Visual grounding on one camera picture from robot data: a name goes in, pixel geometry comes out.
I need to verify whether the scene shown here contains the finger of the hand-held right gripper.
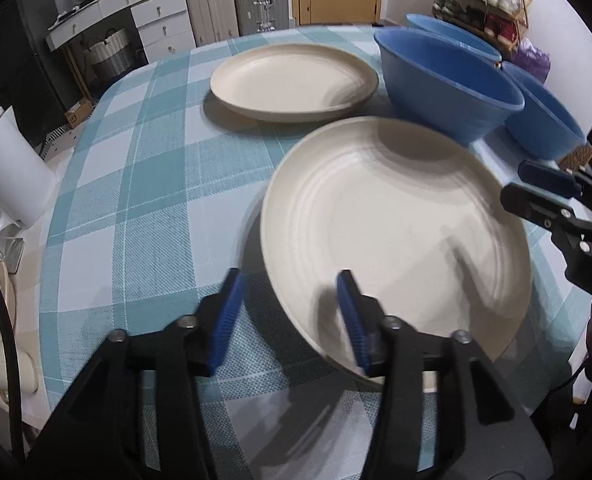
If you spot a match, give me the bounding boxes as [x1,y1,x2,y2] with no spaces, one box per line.
[518,159,592,202]
[500,182,592,253]

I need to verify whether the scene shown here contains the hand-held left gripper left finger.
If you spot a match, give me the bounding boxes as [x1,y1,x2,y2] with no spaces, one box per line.
[26,267,247,480]

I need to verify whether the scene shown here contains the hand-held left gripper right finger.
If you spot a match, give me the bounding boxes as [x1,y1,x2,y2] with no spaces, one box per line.
[337,269,556,480]

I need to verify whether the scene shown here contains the cream ridged plate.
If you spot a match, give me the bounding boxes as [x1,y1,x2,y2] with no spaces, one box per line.
[210,43,379,123]
[260,116,532,393]

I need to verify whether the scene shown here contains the large blue bowl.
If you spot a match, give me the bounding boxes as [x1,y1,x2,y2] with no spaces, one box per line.
[374,27,525,147]

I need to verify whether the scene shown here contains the brown doormat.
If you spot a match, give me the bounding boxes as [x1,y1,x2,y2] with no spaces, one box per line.
[558,142,592,173]

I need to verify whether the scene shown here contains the purple plastic bag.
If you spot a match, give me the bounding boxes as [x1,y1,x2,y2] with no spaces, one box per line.
[516,37,552,84]

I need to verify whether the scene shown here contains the teal checked tablecloth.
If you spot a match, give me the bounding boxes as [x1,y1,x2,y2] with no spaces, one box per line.
[38,22,592,480]

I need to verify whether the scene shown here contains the wooden shoe rack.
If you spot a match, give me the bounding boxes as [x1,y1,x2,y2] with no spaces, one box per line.
[430,0,532,62]

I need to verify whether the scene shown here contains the cream cup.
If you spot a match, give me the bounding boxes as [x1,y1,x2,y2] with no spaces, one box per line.
[0,332,40,407]

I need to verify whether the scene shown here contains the small cardboard box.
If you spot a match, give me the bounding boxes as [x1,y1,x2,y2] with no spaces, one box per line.
[64,100,95,129]

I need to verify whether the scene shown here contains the white plastic pitcher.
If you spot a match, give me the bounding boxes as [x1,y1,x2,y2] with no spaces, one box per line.
[0,105,58,234]

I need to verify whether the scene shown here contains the woven laundry basket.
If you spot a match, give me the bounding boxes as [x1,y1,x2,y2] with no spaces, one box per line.
[82,27,135,82]

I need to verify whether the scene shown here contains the white drawer dresser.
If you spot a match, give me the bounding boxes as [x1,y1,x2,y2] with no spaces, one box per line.
[45,0,197,106]

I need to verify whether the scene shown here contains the cream ribbed suitcase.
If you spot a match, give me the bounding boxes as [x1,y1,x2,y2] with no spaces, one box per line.
[180,0,240,47]

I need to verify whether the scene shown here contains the black cable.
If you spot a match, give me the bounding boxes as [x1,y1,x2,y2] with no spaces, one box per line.
[0,242,28,461]

